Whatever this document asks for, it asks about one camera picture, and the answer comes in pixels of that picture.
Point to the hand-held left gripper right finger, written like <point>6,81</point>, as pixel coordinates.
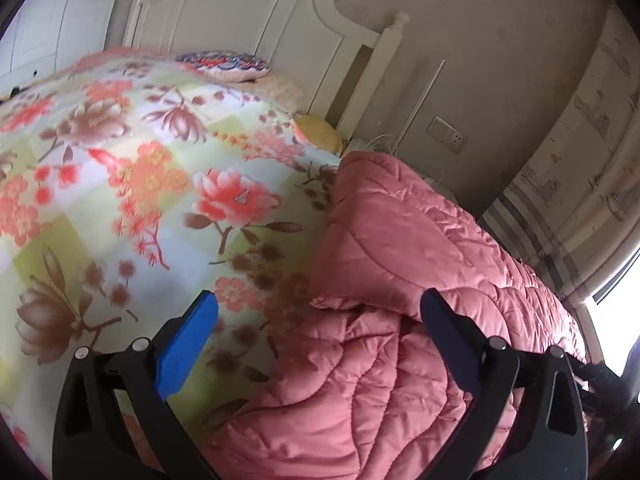
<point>450,340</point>

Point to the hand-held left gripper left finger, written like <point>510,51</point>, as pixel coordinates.
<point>187,340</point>

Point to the window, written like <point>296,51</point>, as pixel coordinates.
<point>617,310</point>

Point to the floral blanket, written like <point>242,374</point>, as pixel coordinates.
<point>125,185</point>

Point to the printed beige curtain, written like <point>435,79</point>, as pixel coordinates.
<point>585,160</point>

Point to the white thin rod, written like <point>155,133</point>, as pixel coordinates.
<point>422,100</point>

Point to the yellow cushion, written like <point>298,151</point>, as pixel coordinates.
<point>320,132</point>

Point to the beige fuzzy pillow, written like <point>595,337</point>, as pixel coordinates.
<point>280,91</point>

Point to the blue red patterned pillow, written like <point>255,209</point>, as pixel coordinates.
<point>225,62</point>

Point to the white wooden headboard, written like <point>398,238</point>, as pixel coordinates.
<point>280,15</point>

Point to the white wardrobe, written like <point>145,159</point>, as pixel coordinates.
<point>55,20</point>

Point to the white wall socket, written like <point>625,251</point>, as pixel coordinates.
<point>446,135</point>

